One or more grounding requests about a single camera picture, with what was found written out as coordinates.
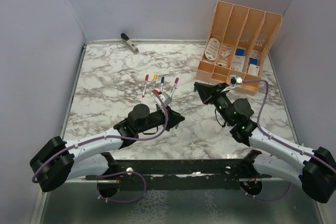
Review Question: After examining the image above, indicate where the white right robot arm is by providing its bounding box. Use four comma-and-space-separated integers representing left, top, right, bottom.
194, 82, 335, 204

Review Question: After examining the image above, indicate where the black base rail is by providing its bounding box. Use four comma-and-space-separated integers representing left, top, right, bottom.
86, 150, 265, 196

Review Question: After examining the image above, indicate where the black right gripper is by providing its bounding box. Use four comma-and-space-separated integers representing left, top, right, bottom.
195, 82, 234, 126

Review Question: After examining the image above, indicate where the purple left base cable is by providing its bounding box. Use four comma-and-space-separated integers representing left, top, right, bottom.
91, 171, 147, 204

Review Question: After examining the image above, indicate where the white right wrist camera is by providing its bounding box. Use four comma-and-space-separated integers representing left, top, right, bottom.
226, 74, 243, 90

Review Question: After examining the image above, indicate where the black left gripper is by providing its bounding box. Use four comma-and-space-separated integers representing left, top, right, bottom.
137, 105, 184, 134

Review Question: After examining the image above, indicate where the red-tipped white pen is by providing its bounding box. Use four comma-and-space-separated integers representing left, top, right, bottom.
142, 79, 148, 98

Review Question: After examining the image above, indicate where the white paper box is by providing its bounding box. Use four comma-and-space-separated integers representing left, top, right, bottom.
231, 55, 246, 72

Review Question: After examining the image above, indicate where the grey black stapler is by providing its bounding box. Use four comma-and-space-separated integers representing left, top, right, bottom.
120, 33, 139, 55

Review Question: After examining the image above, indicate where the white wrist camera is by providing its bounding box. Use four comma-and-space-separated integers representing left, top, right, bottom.
154, 92, 172, 109
226, 74, 243, 90

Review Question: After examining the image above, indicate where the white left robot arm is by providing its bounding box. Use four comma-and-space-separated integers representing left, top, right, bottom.
29, 104, 185, 192

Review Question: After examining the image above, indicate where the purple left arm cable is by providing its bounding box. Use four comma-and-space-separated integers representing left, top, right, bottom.
31, 90, 169, 183

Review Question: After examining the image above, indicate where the orange-tipped white pen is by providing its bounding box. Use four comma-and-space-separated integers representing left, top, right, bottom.
150, 80, 156, 96

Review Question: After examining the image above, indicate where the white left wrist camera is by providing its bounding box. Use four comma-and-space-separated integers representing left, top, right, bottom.
154, 92, 172, 109

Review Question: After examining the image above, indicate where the blue white box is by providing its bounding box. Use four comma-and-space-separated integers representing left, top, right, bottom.
235, 48, 246, 56

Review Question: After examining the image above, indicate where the magenta-tipped white pen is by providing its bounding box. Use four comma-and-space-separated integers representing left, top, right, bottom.
170, 83, 177, 98

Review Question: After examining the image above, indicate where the green-tipped white pen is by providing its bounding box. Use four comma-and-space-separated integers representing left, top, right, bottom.
175, 102, 188, 129

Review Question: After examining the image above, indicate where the orange desk organizer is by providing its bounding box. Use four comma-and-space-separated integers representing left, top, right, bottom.
196, 1, 282, 95

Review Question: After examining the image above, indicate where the white oval perforated plate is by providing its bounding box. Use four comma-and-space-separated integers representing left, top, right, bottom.
204, 38, 220, 61

